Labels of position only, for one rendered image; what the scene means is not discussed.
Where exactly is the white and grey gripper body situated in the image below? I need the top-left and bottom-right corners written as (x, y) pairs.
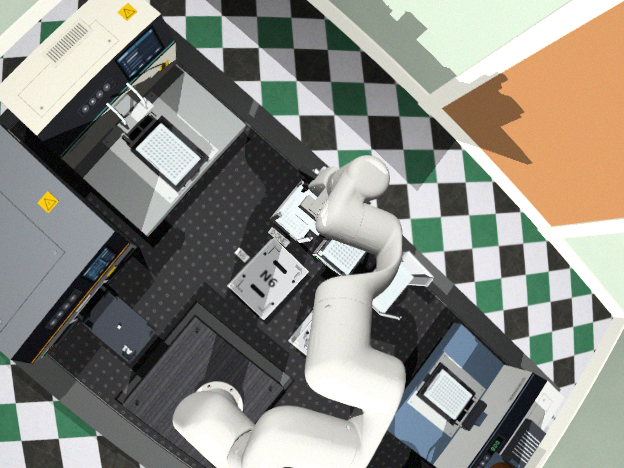
top-left (308, 167), bottom-right (339, 197)

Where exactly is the small white label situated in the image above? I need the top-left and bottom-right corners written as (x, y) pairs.
top-left (235, 247), bottom-right (250, 262)

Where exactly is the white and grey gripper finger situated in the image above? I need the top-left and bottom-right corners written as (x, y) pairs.
top-left (299, 166), bottom-right (318, 193)

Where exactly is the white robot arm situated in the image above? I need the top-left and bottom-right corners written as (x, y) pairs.
top-left (173, 155), bottom-right (406, 468)

